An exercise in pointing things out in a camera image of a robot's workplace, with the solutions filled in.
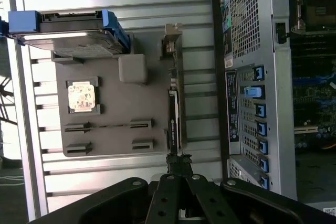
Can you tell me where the open black PC case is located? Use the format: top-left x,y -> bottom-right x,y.
209,0 -> 336,201

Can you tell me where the white expansion slot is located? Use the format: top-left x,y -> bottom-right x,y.
293,126 -> 319,133

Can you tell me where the grey parts rack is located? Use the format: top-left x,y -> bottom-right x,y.
51,31 -> 190,158

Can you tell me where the silver CPU chip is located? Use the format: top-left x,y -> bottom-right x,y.
67,83 -> 97,114

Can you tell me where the green motherboard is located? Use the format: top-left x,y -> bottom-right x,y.
290,0 -> 336,156

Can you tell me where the blue expansion slot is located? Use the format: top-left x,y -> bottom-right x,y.
292,75 -> 335,88

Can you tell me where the hard disk in blue caddy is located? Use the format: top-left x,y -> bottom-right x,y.
7,8 -> 132,59

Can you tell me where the CPU socket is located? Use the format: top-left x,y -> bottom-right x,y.
290,0 -> 336,35

